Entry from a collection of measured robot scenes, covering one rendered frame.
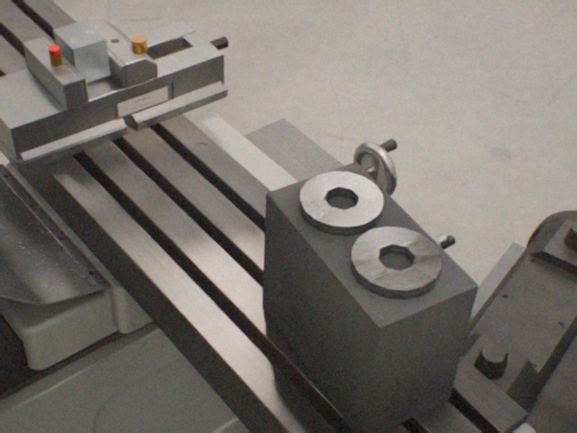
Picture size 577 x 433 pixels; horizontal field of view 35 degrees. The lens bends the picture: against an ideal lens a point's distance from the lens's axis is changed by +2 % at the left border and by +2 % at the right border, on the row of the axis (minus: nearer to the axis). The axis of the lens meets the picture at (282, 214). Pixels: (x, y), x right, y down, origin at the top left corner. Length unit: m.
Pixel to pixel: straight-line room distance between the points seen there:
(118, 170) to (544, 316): 0.76
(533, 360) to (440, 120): 1.57
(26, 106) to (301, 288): 0.53
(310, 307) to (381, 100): 2.11
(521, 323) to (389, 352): 0.71
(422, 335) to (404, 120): 2.10
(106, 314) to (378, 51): 2.16
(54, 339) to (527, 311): 0.79
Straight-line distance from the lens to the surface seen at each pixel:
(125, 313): 1.30
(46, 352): 1.31
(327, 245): 0.94
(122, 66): 1.34
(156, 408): 1.56
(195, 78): 1.42
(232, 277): 1.16
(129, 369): 1.42
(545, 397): 1.55
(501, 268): 1.96
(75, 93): 1.32
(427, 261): 0.92
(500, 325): 1.59
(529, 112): 3.12
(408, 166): 2.81
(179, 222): 1.23
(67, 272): 1.28
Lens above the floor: 1.75
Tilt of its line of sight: 42 degrees down
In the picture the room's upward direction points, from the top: 3 degrees clockwise
